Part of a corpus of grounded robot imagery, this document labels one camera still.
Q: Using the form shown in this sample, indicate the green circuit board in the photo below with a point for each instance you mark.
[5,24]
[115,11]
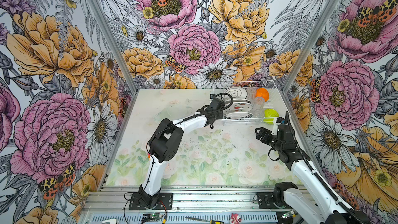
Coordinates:
[152,217]

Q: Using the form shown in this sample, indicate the lime green plastic bowl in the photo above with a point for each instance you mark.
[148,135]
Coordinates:
[270,115]

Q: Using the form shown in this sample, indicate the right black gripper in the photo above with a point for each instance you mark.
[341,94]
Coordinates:
[263,130]

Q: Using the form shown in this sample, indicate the orange plastic bowl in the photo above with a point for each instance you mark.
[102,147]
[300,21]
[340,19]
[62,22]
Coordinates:
[262,93]

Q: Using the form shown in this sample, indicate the blue rimmed white plate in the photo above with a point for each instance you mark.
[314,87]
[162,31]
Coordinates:
[238,115]

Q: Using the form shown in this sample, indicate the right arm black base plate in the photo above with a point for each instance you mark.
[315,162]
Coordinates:
[266,200]

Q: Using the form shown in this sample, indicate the red white small object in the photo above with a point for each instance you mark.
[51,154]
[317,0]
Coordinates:
[235,219]

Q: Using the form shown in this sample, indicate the aluminium frame rail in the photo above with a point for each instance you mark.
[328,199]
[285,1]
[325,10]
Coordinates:
[111,199]

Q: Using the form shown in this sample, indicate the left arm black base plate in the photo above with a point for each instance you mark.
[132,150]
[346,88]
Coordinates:
[144,202]

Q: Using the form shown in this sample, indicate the green rimmed white plate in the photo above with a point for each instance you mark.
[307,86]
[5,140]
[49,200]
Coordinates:
[237,92]

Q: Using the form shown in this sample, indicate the clear plastic cup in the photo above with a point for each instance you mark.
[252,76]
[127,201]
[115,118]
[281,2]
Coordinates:
[258,103]
[251,92]

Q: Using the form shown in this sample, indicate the yellow handled screwdriver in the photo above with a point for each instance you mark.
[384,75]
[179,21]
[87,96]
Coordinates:
[205,221]

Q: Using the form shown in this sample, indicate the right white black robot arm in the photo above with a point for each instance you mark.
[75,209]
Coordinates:
[326,206]

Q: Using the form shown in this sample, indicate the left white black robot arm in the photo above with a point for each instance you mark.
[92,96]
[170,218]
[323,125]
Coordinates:
[165,142]

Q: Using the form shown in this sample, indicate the strawberry pattern white plate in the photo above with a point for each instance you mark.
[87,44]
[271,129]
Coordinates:
[241,106]

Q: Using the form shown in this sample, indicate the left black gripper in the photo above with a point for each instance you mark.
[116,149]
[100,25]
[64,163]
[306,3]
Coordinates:
[220,116]

